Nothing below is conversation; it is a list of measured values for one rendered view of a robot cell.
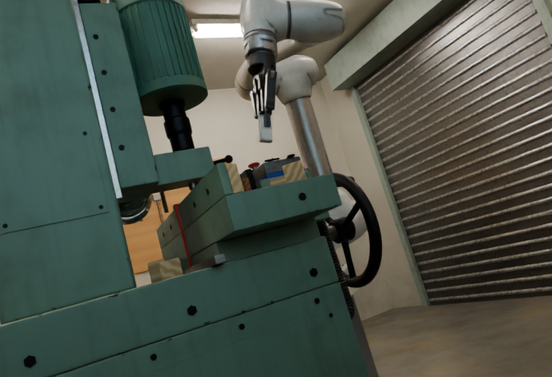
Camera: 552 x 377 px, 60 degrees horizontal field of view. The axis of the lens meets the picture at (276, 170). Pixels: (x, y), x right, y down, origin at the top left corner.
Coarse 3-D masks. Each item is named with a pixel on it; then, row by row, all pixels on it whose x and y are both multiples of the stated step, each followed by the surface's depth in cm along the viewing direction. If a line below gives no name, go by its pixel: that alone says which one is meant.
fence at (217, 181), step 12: (216, 168) 79; (204, 180) 86; (216, 180) 80; (228, 180) 79; (192, 192) 94; (204, 192) 87; (216, 192) 81; (228, 192) 78; (180, 204) 103; (192, 204) 95; (204, 204) 88; (168, 216) 115; (180, 216) 105; (192, 216) 96; (168, 228) 117; (168, 240) 119
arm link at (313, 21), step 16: (304, 0) 129; (320, 0) 130; (304, 16) 127; (320, 16) 127; (336, 16) 129; (304, 32) 129; (320, 32) 129; (336, 32) 131; (288, 48) 148; (304, 48) 146; (240, 80) 174
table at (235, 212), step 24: (264, 192) 80; (288, 192) 82; (312, 192) 84; (336, 192) 86; (216, 216) 83; (240, 216) 77; (264, 216) 79; (288, 216) 81; (312, 216) 92; (192, 240) 100; (216, 240) 85
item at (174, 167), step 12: (156, 156) 103; (168, 156) 105; (180, 156) 106; (192, 156) 107; (204, 156) 108; (168, 168) 104; (180, 168) 105; (192, 168) 106; (204, 168) 107; (168, 180) 103; (180, 180) 104; (192, 180) 106; (156, 192) 108
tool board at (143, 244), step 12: (168, 192) 447; (180, 192) 452; (156, 204) 439; (168, 204) 444; (156, 216) 436; (132, 228) 423; (144, 228) 428; (156, 228) 432; (132, 240) 420; (144, 240) 425; (156, 240) 429; (132, 252) 417; (144, 252) 422; (156, 252) 426; (132, 264) 414; (144, 264) 418
